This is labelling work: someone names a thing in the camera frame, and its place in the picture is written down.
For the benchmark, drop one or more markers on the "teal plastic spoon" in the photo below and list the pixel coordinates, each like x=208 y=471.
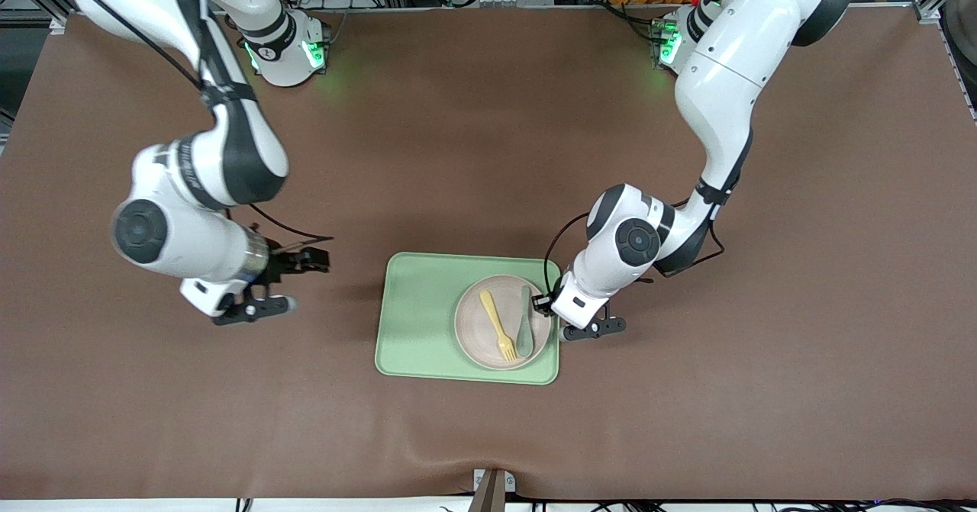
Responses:
x=524 y=340

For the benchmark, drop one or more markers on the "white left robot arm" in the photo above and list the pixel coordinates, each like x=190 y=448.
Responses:
x=725 y=62

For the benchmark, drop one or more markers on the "mint green rectangular tray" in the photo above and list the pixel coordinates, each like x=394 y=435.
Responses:
x=416 y=313

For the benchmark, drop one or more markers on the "round pale plastic plate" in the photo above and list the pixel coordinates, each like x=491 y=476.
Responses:
x=477 y=336

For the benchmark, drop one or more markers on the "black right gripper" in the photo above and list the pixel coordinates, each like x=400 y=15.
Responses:
x=284 y=265

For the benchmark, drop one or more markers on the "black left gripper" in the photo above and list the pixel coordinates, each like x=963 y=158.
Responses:
x=543 y=304

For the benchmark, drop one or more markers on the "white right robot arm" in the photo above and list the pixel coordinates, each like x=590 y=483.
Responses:
x=191 y=237

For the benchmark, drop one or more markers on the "dark round object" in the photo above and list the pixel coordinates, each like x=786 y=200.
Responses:
x=965 y=46

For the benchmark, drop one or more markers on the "metal table edge bracket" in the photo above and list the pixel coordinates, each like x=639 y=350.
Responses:
x=492 y=493

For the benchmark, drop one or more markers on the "yellow plastic fork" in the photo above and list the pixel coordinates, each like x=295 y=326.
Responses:
x=492 y=312

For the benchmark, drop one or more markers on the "brown table cover mat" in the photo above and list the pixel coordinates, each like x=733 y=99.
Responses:
x=488 y=153

